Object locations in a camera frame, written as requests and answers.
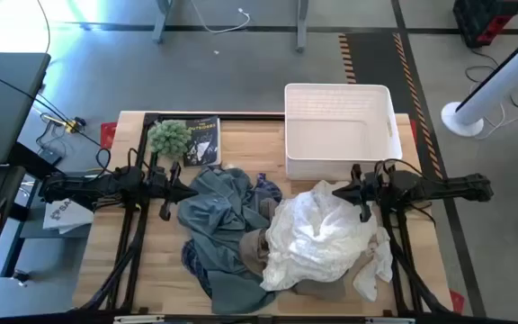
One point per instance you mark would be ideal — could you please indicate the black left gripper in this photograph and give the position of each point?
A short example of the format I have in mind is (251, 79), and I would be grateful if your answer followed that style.
(165, 184)

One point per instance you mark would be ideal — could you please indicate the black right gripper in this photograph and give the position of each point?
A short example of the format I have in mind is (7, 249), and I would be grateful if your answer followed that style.
(369, 191)

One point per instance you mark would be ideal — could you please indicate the grey-blue shirt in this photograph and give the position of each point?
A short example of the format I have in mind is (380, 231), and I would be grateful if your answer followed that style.
(223, 211)

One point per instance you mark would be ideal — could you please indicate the white lacy garment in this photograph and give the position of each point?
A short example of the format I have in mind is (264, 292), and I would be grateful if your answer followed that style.
(317, 234)

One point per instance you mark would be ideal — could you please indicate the tan brown garment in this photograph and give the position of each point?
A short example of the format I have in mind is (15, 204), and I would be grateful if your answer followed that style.
(254, 252)

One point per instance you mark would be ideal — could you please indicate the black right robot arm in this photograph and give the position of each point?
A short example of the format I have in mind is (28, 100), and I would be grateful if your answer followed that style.
(439, 186)

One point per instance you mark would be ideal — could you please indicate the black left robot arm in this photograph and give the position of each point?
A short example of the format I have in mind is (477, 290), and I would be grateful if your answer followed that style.
(88, 186)

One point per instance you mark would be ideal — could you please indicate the black paperback book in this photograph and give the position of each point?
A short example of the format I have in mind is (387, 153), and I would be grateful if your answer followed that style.
(207, 144)

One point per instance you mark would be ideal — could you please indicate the green spiky plant ball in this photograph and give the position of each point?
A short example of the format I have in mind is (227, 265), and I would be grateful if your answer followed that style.
(169, 138)

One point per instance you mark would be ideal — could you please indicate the white plastic bin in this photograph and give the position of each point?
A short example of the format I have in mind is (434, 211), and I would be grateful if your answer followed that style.
(335, 135)

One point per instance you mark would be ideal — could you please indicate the blue plaid shirt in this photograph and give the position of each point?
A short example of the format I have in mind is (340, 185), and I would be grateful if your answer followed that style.
(193, 261)

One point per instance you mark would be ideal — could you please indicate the red corner clamp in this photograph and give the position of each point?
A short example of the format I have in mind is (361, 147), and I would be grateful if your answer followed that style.
(107, 135)
(457, 300)

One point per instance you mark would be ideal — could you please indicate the white bag with logo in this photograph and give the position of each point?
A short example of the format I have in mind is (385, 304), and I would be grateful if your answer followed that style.
(68, 216)

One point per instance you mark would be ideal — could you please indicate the black hazard striped floor mat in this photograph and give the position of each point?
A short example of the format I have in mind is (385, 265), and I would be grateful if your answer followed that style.
(376, 58)

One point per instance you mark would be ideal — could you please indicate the black power adapter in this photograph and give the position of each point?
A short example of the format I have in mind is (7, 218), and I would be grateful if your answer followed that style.
(51, 156)

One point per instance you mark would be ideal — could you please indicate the white tower fan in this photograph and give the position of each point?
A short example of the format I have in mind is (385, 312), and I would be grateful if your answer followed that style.
(488, 94)

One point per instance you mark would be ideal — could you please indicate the grey table leg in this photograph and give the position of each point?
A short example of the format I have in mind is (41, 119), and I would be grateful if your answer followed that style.
(302, 27)
(162, 22)

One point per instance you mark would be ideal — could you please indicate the black desk leg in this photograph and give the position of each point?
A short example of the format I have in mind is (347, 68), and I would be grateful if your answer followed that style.
(18, 243)

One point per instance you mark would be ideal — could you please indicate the black caster wheel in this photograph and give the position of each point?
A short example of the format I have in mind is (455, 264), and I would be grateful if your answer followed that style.
(20, 276)

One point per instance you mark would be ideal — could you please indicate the black desk top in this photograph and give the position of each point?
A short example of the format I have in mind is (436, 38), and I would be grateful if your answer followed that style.
(2, 108)

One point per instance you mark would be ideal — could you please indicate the silver metal bracket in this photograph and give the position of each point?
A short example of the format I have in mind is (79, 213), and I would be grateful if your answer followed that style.
(389, 320)
(137, 319)

